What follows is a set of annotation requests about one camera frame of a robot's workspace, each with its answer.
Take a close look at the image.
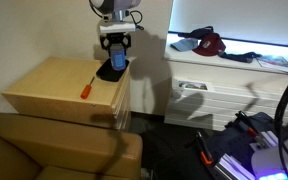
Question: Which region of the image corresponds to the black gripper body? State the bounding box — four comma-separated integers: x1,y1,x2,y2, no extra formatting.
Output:
100,33,131,50

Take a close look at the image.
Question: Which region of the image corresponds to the blue can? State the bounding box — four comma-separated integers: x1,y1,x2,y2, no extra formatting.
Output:
111,44,126,71

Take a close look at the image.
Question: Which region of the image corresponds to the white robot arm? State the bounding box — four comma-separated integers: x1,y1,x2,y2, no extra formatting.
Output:
88,0,141,59

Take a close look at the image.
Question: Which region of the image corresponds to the black plastic tray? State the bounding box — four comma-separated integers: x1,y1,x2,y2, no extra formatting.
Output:
96,59,125,82

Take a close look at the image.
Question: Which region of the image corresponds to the light wooden drawer cabinet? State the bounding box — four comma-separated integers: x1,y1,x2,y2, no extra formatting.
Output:
2,57,131,130

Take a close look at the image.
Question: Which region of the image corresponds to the light blue cap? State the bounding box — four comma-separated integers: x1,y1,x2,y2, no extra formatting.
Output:
171,38,199,52

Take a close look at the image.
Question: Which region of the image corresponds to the picture card on radiator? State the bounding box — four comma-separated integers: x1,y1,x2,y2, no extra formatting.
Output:
179,81,208,90

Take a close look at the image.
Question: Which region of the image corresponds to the dark navy cap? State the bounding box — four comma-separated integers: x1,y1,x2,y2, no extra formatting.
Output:
178,26,214,39

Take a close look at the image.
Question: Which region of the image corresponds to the maroon baseball cap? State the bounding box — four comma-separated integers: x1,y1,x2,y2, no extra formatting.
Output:
193,33,226,56

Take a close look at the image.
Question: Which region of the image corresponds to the dark blue cloth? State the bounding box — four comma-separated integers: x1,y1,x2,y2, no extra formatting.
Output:
220,52,261,63

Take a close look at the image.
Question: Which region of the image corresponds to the orange black clamp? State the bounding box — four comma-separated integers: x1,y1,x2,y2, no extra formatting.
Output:
196,131,213,165

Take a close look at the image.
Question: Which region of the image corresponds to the tan leather sofa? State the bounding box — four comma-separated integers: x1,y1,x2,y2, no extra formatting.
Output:
0,113,142,180

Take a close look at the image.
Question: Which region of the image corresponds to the printed magazine on sill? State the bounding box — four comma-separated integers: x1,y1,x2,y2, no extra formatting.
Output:
256,55,288,73

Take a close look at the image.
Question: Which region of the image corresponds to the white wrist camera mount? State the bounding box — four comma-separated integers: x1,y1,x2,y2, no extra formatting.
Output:
100,22,136,34

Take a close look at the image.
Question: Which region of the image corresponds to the orange handled screwdriver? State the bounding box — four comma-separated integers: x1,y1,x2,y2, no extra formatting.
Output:
80,77,95,99

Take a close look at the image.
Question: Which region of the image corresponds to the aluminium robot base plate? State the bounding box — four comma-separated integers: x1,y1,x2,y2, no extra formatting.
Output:
213,133,288,180

